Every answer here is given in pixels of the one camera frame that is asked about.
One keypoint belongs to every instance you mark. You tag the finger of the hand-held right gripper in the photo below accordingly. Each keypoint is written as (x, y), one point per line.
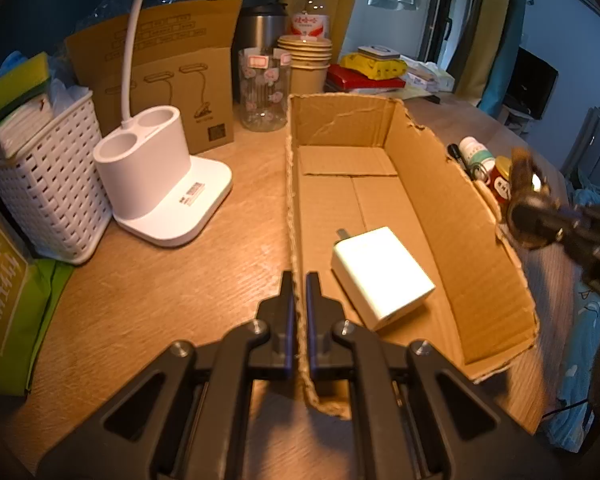
(575, 245)

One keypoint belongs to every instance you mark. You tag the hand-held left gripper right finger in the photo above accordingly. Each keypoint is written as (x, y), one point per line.
(311, 320)

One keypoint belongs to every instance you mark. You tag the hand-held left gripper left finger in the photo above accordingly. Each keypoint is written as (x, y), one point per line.
(291, 320)

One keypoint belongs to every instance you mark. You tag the white power adapter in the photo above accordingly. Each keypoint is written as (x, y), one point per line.
(382, 275)

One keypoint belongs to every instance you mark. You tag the brown cardboard box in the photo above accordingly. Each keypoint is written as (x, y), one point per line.
(380, 195)

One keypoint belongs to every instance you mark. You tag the blue printed bedsheet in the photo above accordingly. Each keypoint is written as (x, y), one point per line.
(575, 340)

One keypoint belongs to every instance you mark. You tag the small jar with yellow lid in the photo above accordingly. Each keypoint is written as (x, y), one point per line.
(500, 180)

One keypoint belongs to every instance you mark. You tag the white medicine bottle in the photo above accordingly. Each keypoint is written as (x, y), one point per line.
(475, 150)

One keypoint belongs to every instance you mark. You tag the black marker pen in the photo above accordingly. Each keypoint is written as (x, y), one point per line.
(455, 155)

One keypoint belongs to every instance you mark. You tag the black monitor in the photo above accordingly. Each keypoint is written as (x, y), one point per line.
(530, 80)

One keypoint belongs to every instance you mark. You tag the white desk lamp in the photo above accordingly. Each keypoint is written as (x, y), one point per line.
(150, 170)

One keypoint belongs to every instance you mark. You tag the teal curtain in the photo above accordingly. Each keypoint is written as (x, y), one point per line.
(502, 35)

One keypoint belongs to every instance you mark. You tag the white tissue pack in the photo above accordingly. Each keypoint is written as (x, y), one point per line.
(430, 75)

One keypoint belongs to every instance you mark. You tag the glass jar with pink prints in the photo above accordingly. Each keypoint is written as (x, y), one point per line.
(263, 92)

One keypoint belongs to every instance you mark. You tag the red book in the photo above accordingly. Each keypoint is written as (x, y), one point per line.
(355, 80)

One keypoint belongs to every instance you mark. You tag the stack of paper cups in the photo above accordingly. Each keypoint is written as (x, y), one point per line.
(305, 65)

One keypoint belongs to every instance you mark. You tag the yellow wet wipes packet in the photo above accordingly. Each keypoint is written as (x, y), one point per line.
(375, 66)

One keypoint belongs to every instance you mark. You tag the white plastic woven basket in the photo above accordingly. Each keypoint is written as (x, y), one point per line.
(55, 180)

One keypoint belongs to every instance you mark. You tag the white round-marked device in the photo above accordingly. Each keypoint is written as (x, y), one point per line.
(378, 52)

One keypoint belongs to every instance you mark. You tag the green printed packet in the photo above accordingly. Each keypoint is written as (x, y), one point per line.
(5, 300)

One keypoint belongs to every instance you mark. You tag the stainless steel thermos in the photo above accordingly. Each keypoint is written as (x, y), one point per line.
(260, 25)

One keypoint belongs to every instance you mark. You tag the brown lamp carton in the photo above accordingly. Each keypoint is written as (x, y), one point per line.
(180, 40)

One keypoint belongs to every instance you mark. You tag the clear plastic water bottle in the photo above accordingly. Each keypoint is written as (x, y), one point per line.
(311, 10)

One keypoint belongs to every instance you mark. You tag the white packs in basket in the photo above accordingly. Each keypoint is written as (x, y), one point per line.
(20, 125)

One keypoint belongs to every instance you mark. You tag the yellow-green sponge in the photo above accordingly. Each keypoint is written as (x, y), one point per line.
(15, 80)

